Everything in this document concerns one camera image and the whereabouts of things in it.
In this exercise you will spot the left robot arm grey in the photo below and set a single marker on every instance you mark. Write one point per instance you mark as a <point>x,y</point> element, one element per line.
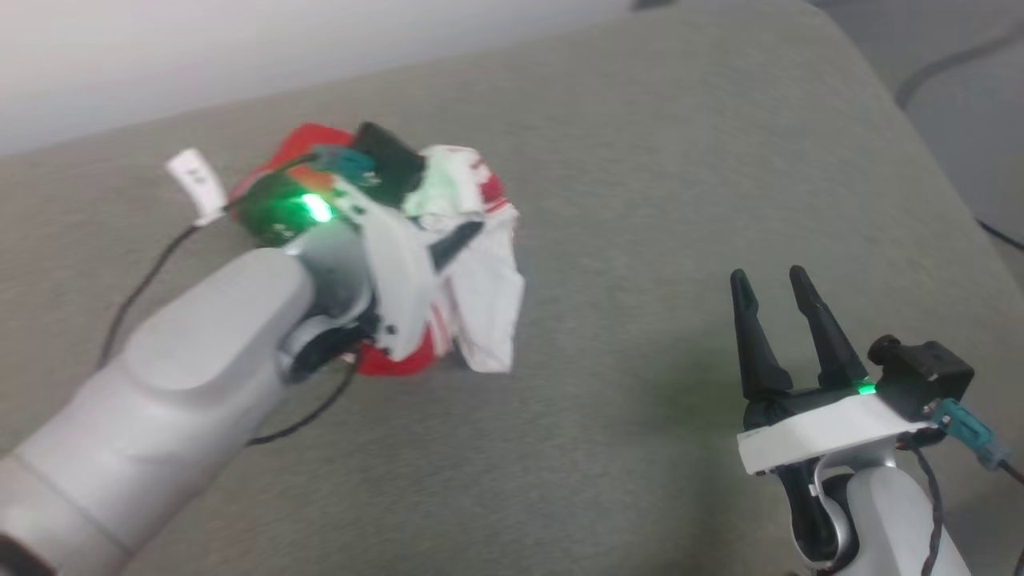
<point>160,400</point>

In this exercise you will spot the red and white garment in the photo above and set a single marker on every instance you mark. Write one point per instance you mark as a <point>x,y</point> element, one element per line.
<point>488,312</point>

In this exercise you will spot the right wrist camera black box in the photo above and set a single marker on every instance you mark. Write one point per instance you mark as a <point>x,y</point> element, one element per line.
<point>928,376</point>

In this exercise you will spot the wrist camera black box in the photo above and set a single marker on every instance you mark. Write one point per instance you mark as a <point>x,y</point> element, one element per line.
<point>388,164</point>
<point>928,376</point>

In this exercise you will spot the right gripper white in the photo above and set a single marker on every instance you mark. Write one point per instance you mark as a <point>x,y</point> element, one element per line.
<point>824,432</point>

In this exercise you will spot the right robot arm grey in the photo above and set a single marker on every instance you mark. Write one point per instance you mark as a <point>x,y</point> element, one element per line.
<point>888,520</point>

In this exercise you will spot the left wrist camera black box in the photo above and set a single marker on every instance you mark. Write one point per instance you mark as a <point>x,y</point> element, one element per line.
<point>388,164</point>

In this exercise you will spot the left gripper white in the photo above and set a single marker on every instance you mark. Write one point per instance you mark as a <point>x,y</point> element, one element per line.
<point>396,272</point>

